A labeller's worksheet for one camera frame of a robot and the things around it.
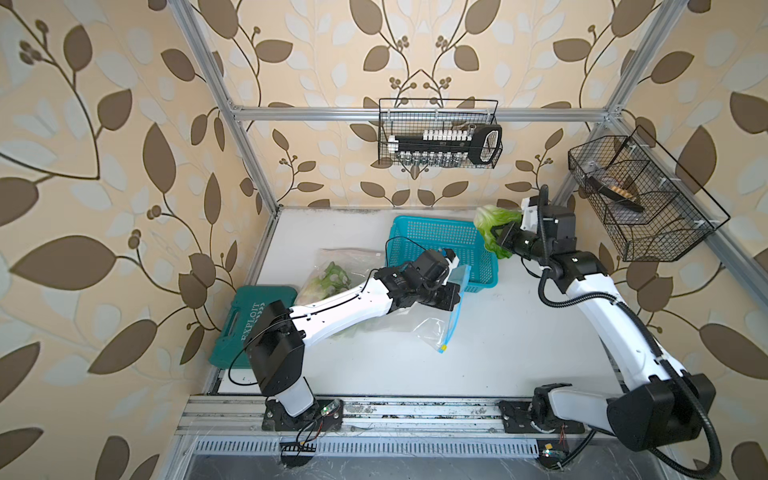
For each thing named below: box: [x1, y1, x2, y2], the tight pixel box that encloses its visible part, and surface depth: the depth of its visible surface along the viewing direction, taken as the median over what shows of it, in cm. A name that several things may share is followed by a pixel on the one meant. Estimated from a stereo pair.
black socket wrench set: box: [387, 124, 503, 166], surface depth 87 cm
